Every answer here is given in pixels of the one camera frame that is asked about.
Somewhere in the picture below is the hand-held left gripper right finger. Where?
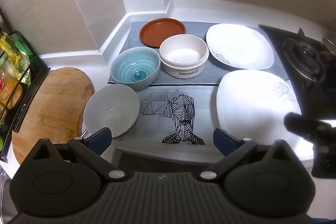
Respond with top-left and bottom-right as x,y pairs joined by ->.
197,128 -> 293,182

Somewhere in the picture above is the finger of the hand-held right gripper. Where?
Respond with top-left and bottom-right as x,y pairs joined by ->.
284,112 -> 336,146

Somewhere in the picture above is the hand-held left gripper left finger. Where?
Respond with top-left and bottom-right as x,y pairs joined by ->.
31,127 -> 129,182

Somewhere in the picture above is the white bowl with blue band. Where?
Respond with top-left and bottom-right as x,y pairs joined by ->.
83,84 -> 141,139

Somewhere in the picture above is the white square floral plate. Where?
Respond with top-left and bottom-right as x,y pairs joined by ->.
206,24 -> 275,69
216,70 -> 302,138

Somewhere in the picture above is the blue spiral glazed bowl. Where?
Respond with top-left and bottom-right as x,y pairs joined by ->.
110,47 -> 161,90

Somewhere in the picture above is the white round straight-sided bowl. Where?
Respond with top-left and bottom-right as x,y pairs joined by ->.
159,34 -> 210,79

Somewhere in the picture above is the brown round plate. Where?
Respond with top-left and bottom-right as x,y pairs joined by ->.
140,18 -> 186,48

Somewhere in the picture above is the mat with black geometric print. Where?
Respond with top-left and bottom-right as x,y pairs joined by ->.
113,82 -> 302,159

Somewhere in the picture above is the wooden cutting board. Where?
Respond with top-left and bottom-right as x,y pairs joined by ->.
12,67 -> 95,165

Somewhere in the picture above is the small metal pot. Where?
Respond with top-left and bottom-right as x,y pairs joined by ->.
322,38 -> 336,55

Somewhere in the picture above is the orange snack packet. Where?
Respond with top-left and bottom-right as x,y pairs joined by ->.
0,69 -> 24,109

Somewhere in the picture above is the yellow green snack packet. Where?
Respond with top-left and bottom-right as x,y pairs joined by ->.
0,32 -> 33,83

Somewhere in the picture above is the black wire rack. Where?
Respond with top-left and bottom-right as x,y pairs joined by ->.
0,7 -> 51,161

